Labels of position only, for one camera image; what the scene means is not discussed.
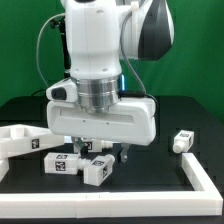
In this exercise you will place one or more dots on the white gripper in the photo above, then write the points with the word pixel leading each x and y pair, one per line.
pixel 130 121

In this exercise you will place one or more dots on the white U-shaped fence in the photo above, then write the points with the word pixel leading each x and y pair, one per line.
pixel 203 200

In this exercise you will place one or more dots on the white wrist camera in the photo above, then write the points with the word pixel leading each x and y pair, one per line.
pixel 64 90

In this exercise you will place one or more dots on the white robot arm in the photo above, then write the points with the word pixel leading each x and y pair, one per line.
pixel 99 34

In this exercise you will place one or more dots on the black camera stand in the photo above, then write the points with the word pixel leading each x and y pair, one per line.
pixel 60 25

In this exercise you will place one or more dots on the white square tabletop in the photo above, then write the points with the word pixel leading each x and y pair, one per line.
pixel 21 139

